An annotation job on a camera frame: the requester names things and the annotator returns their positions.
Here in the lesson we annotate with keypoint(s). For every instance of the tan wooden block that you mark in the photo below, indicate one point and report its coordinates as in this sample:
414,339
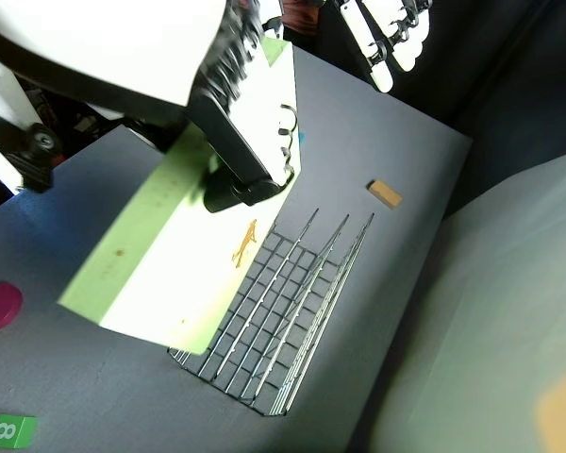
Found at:
385,193

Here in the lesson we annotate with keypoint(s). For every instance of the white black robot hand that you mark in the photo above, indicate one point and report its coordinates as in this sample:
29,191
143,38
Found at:
99,47
382,52

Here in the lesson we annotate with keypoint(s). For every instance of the green cube with number eight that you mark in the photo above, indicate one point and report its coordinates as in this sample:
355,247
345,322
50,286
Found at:
11,431

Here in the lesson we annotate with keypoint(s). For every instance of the magenta round block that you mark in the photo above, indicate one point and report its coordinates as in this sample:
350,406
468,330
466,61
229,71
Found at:
0,307

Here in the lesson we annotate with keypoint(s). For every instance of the grey table cloth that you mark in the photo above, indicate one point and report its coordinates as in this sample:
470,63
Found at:
382,141

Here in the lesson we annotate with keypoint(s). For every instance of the light green book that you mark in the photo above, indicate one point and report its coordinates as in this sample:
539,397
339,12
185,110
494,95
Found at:
170,283

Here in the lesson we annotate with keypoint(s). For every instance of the grey blurred padded surface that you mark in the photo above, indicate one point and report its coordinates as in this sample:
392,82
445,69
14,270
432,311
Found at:
500,283

